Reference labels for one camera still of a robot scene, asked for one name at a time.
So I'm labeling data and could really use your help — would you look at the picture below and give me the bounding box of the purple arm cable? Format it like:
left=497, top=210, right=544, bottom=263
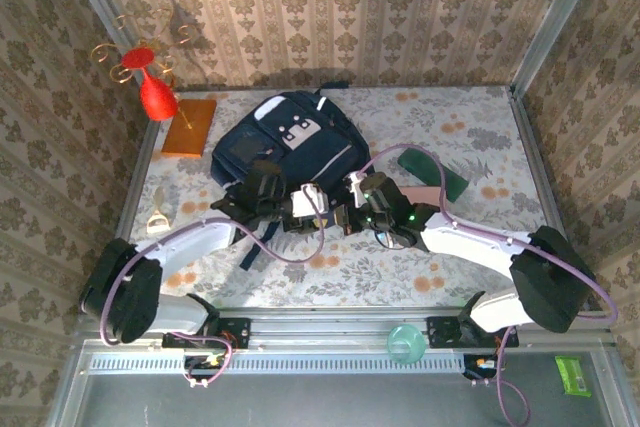
left=349, top=145, right=619, bottom=426
left=99, top=214, right=326, bottom=391

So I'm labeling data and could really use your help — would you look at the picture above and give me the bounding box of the dark green pencil case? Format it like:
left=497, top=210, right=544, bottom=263
left=397, top=146, right=470, bottom=203

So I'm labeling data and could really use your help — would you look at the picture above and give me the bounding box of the beige plastic clip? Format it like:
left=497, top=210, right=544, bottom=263
left=146, top=185, right=174, bottom=234

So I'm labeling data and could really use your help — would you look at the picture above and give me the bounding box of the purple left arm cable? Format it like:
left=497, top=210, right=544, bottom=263
left=99, top=214, right=326, bottom=391

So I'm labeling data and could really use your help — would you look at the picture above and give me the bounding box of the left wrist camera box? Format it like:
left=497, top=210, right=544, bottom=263
left=289, top=184, right=329, bottom=218

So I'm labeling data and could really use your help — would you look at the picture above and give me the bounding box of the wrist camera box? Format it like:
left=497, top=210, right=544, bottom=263
left=347, top=171, right=372, bottom=208
left=289, top=184, right=329, bottom=218

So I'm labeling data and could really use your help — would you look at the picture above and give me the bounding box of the aluminium frame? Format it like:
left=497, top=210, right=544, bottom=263
left=44, top=0, right=640, bottom=427

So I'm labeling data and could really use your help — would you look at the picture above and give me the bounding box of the pink notebook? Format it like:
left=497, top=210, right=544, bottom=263
left=397, top=185, right=441, bottom=204

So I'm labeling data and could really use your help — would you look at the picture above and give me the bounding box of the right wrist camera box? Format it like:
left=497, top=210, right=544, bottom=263
left=347, top=171, right=372, bottom=208

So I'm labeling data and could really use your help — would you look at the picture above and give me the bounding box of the gold jewelry stand wooden base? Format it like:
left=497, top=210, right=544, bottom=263
left=89, top=9, right=219, bottom=158

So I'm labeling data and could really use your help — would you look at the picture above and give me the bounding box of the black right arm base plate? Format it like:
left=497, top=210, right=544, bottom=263
left=426, top=314, right=519, bottom=348

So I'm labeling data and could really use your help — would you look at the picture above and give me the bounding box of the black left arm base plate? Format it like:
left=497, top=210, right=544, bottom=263
left=161, top=315, right=251, bottom=349

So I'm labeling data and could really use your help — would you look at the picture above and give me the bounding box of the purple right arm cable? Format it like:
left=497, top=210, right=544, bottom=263
left=349, top=145, right=619, bottom=426

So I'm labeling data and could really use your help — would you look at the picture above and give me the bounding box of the navy blue backpack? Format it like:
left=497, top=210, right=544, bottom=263
left=209, top=81, right=372, bottom=271

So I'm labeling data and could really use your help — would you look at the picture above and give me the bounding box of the teal plastic cup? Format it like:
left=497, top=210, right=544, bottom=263
left=387, top=324, right=428, bottom=365

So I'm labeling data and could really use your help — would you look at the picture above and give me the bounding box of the green packet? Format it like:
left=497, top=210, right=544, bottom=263
left=554, top=355, right=592, bottom=398

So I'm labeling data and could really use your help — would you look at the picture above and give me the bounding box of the grey slotted cable duct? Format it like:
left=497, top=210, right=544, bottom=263
left=87, top=350, right=466, bottom=376

